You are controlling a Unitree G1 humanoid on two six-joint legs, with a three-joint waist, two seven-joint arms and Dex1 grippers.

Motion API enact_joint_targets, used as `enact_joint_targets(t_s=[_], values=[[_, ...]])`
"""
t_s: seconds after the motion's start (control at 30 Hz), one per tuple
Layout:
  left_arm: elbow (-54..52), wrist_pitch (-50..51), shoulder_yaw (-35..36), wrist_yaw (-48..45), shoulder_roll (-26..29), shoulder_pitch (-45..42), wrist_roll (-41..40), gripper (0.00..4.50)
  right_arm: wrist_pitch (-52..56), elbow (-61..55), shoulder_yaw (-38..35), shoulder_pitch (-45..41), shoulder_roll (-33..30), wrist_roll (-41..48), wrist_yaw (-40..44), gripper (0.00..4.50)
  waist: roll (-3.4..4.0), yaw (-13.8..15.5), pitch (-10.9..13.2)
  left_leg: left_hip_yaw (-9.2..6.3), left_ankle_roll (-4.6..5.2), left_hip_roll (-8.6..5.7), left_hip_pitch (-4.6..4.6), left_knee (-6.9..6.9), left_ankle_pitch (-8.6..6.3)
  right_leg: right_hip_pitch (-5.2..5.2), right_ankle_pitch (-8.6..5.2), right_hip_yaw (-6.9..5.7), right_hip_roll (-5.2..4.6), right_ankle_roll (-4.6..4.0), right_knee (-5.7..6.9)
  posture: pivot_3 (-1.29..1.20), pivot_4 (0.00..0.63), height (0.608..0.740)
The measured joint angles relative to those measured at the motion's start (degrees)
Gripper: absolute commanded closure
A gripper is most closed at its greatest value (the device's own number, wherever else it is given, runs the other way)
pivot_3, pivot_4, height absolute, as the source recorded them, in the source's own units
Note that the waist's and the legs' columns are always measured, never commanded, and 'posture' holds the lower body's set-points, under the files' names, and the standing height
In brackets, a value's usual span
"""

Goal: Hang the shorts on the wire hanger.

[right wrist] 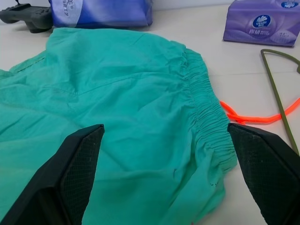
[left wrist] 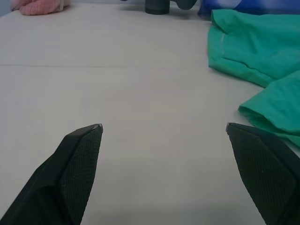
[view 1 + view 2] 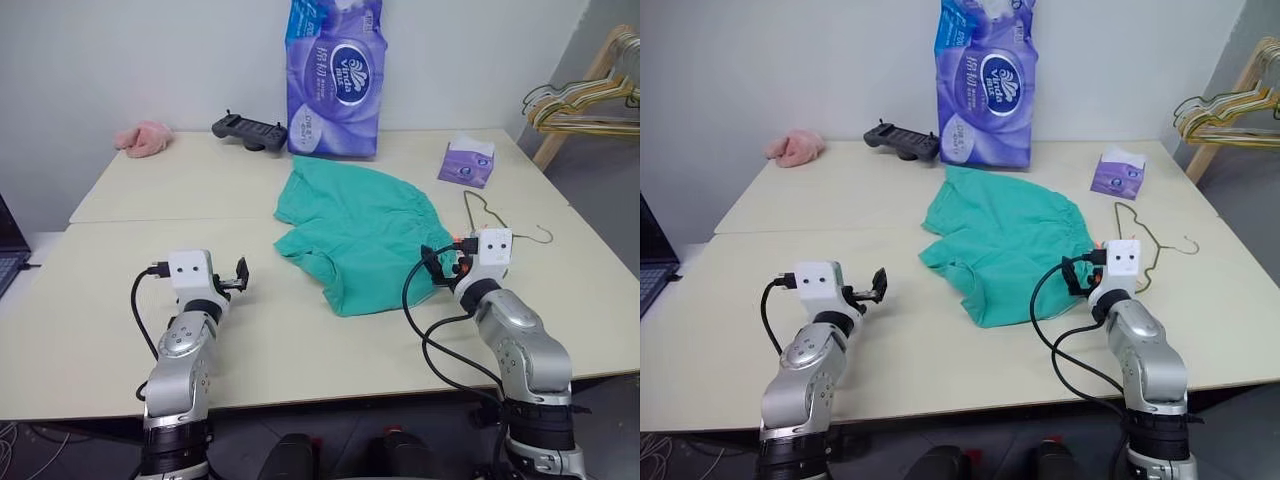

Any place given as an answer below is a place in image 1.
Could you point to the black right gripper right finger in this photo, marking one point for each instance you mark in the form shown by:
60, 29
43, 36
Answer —
272, 173

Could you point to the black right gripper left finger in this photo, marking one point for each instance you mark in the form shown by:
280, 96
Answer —
58, 178

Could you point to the green elastic-waist shorts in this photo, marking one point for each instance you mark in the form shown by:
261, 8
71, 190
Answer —
129, 93

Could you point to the purple tissue box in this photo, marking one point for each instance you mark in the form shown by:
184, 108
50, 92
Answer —
257, 23

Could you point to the blue tissue pack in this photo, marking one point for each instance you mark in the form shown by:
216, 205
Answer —
105, 11

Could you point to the black game controller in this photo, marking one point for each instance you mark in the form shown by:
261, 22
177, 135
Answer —
30, 16

